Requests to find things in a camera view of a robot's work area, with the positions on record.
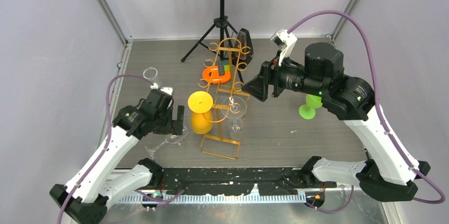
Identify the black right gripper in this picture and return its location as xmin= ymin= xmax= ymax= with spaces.
xmin=241 ymin=49 xmax=326 ymax=102

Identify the clear wine glass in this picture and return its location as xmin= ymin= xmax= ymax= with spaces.
xmin=145 ymin=126 xmax=190 ymax=160
xmin=221 ymin=95 xmax=247 ymax=142
xmin=142 ymin=67 xmax=161 ymax=89

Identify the yellow silicone wine glass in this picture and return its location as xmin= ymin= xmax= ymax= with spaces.
xmin=187 ymin=91 xmax=213 ymax=135

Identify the gold wire wine glass rack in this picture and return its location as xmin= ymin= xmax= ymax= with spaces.
xmin=188 ymin=38 xmax=252 ymax=160

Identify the green silicone wine glass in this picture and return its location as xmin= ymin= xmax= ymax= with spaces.
xmin=299 ymin=94 xmax=322 ymax=120

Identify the clear wine glass front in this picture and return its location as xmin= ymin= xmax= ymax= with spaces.
xmin=221 ymin=95 xmax=247 ymax=142

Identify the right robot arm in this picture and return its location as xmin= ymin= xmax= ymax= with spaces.
xmin=242 ymin=42 xmax=418 ymax=202

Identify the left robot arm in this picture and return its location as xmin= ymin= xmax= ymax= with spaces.
xmin=50 ymin=87 xmax=185 ymax=223

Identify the black metronome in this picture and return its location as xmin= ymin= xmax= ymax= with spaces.
xmin=235 ymin=28 xmax=254 ymax=65

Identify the orange toy block piece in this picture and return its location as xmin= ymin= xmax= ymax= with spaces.
xmin=202 ymin=65 xmax=231 ymax=84

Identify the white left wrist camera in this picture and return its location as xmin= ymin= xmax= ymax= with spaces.
xmin=150 ymin=83 xmax=174 ymax=96

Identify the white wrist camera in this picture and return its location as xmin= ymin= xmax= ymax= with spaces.
xmin=270 ymin=29 xmax=298 ymax=67
xmin=150 ymin=83 xmax=174 ymax=96

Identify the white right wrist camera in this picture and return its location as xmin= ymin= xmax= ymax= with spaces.
xmin=270 ymin=29 xmax=298 ymax=67

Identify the black taped front rail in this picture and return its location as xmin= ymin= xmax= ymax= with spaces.
xmin=156 ymin=167 xmax=322 ymax=196

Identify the white slotted cable duct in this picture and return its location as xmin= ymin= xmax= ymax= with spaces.
xmin=118 ymin=192 xmax=307 ymax=204

